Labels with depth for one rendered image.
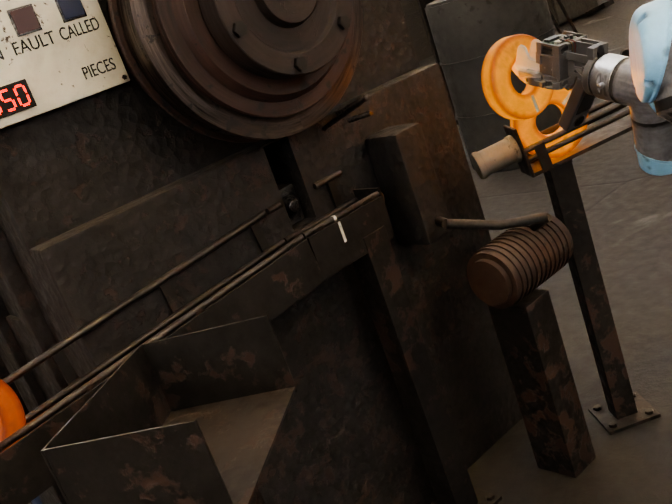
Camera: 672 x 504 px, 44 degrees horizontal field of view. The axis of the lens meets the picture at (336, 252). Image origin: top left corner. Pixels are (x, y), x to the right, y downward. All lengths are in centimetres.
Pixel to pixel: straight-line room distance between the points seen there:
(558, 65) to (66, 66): 82
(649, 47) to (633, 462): 105
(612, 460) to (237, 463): 103
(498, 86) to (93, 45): 71
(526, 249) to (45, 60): 93
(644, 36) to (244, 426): 69
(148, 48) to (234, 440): 61
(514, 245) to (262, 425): 73
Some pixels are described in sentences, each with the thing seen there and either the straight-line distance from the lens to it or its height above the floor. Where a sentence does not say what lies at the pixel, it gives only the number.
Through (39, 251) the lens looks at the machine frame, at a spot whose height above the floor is 87.
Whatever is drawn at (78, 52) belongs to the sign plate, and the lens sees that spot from 144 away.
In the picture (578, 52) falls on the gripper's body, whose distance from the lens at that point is 151.
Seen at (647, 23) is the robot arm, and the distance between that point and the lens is 106.
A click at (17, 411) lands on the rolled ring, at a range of 128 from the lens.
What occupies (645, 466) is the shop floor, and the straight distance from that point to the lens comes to 187.
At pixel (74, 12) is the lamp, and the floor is 119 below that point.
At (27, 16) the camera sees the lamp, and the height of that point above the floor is 120.
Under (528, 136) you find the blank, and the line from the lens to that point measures 175.
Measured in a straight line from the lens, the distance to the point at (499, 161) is 172.
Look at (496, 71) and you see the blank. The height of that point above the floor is 86.
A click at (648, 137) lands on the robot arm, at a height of 71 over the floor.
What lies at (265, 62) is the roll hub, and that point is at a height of 102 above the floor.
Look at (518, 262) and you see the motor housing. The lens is 164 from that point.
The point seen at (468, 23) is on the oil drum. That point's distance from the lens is 411.
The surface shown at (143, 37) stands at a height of 112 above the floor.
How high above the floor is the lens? 108
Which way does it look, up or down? 16 degrees down
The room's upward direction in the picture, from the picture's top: 20 degrees counter-clockwise
